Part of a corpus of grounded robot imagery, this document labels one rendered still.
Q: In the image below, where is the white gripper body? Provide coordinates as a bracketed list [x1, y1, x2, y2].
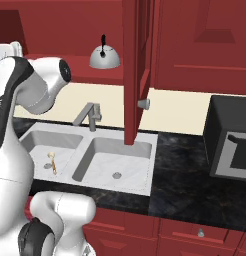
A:
[0, 41, 24, 63]

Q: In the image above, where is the red open cabinet door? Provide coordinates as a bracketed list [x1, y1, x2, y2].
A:
[121, 0, 156, 146]

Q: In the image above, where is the grey cabinet door knob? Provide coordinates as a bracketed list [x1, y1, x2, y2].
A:
[137, 98, 151, 111]

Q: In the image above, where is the grey double sink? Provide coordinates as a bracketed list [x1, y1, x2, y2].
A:
[18, 121, 160, 197]

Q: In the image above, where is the red closed cabinet door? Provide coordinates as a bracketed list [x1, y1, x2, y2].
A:
[153, 0, 246, 96]

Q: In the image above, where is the red base cabinet door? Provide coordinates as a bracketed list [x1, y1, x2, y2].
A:
[82, 226, 159, 256]

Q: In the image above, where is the grey tap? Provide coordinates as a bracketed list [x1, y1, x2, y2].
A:
[72, 102, 103, 133]

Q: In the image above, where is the small wooden spoon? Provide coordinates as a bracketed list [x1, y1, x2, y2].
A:
[47, 151, 59, 176]

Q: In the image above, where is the red plain drawer front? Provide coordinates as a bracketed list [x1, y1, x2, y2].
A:
[83, 207, 160, 242]

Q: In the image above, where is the black microwave oven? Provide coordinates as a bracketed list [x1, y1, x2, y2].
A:
[202, 94, 246, 183]

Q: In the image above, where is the red drawer front with knob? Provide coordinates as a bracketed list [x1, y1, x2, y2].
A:
[157, 217, 245, 256]

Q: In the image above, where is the red wall cabinet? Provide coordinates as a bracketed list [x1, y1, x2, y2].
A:
[0, 0, 125, 86]

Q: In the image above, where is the grey kettle with black handle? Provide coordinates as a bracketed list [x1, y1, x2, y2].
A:
[88, 34, 122, 70]

